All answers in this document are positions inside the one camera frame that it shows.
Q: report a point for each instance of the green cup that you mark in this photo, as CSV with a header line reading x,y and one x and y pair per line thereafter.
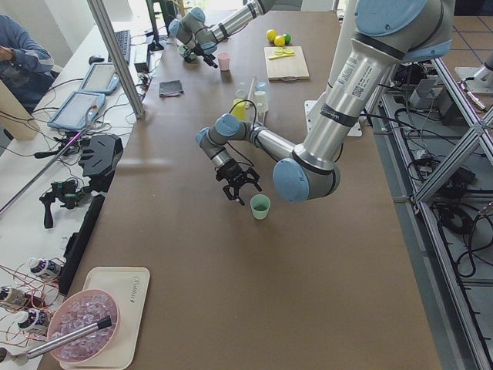
x,y
260,206

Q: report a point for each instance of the yellow cup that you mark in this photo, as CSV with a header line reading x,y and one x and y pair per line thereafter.
x,y
239,109

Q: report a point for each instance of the seated person in blue hoodie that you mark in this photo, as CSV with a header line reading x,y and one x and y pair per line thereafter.
x,y
26,67

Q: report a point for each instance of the yellow lemon at edge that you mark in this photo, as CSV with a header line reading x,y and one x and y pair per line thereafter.
x,y
271,34

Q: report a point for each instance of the small bottle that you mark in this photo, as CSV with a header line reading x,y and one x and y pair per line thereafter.
x,y
45,269
13,298
33,321

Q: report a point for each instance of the black computer mouse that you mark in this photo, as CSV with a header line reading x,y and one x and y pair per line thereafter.
x,y
95,59

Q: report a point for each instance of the bamboo cutting board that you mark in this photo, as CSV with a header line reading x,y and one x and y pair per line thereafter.
x,y
286,69

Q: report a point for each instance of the white wire cup holder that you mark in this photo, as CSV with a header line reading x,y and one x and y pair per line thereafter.
x,y
251,110

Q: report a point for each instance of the black hand-held gripper device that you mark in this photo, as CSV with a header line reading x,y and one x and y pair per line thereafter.
x,y
67,192

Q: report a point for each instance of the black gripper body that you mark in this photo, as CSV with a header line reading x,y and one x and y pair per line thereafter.
x,y
229,169
199,52

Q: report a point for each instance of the small bottle top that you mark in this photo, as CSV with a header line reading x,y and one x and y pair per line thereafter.
x,y
45,269

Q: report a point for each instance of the small bottle middle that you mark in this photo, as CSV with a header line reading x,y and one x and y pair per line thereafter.
x,y
13,298

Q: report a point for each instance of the pink bowl of ice cubes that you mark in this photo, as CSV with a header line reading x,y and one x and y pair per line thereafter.
x,y
80,310

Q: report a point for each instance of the pink cup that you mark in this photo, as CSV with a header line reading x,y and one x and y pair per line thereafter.
x,y
223,59

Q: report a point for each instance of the metal scoop with black tip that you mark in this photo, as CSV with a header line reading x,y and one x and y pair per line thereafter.
x,y
22,358

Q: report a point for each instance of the white cup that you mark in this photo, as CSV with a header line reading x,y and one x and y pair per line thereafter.
x,y
261,101

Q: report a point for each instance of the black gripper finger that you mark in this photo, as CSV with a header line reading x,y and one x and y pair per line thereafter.
x,y
233,193
255,181
210,61

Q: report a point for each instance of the blue teach pendant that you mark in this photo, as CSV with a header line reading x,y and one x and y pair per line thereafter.
x,y
100,78
78,110

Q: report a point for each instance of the grey cloth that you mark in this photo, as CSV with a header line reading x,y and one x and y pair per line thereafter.
x,y
170,88

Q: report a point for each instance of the black angular housing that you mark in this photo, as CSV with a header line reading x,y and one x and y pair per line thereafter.
x,y
99,160

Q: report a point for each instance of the yellow plastic knife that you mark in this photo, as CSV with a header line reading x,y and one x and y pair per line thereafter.
x,y
280,56

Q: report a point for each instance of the light blue cup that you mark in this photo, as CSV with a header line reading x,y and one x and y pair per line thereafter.
x,y
261,86

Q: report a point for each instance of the aluminium frame post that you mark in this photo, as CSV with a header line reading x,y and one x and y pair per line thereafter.
x,y
106,30

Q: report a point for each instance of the cream plastic tray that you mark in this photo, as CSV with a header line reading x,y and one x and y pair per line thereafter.
x,y
128,286

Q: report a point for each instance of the grey cup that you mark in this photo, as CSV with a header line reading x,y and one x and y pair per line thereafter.
x,y
241,94

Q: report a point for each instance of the black keyboard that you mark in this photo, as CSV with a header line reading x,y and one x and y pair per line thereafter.
x,y
123,39

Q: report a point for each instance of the small bottle bottom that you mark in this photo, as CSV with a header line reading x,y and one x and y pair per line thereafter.
x,y
33,321

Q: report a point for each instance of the blue teach pendant far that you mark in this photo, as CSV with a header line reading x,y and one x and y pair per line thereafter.
x,y
100,78

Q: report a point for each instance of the blue teach pendant near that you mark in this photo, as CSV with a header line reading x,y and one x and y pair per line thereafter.
x,y
78,110

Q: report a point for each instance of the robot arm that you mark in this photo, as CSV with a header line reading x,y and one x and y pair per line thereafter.
x,y
385,33
201,39

